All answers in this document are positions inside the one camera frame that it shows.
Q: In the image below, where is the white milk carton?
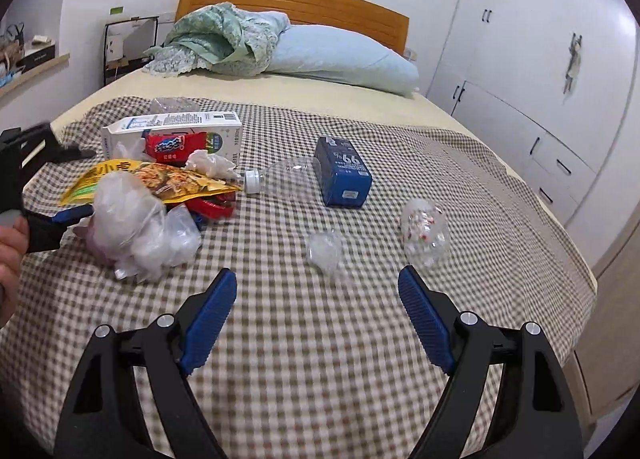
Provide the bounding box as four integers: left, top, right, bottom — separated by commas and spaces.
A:
101, 111, 244, 166

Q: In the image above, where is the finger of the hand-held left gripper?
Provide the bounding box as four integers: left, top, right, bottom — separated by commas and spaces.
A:
22, 123, 97, 174
22, 204, 97, 256

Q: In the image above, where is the green floral quilt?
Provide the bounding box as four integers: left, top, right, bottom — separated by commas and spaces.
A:
142, 2, 291, 77

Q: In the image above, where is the yellow snack bag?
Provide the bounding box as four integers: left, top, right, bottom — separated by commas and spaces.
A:
60, 159, 243, 207

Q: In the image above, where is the light blue pillow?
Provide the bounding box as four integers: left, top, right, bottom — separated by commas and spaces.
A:
267, 25, 420, 98

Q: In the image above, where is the wooden windowsill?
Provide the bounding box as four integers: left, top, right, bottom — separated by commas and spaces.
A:
0, 53, 71, 100

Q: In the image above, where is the blue carton box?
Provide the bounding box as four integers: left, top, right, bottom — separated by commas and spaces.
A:
314, 135, 373, 208

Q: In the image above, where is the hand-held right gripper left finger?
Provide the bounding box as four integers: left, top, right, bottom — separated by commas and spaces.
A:
54, 268, 238, 459

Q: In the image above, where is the white wardrobe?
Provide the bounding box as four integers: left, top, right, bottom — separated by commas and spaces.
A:
425, 0, 640, 260

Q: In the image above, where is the white tissue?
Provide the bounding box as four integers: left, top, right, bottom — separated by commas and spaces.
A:
185, 149, 241, 180

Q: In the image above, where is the brown checked blanket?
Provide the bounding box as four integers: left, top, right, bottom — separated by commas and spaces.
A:
0, 96, 598, 459

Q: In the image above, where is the black metal rack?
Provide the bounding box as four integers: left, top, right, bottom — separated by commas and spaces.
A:
102, 16, 161, 86

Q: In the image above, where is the black box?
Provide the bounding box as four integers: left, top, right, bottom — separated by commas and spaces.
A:
21, 41, 57, 72

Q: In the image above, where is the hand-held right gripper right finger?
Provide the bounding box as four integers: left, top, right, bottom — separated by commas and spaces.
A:
397, 265, 586, 459

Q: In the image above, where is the clear printed plastic cup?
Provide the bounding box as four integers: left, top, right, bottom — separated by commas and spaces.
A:
400, 198, 449, 268

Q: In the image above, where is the woven handbag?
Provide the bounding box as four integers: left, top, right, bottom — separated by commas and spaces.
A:
0, 23, 26, 77

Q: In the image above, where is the clear plastic packaging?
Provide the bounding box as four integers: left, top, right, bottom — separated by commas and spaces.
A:
150, 96, 203, 116

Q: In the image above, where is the clear plastic wrap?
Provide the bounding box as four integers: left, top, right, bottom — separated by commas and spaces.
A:
306, 230, 345, 276

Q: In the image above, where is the grey hanging strap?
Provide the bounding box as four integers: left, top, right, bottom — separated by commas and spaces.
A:
562, 33, 585, 94

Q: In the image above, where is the translucent white plastic bag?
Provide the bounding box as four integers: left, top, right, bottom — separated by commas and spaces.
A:
75, 171, 202, 283

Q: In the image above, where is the person's left hand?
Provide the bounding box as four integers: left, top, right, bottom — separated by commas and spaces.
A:
0, 217, 30, 328

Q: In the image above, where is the red snack packet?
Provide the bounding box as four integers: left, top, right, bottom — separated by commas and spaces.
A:
146, 133, 190, 163

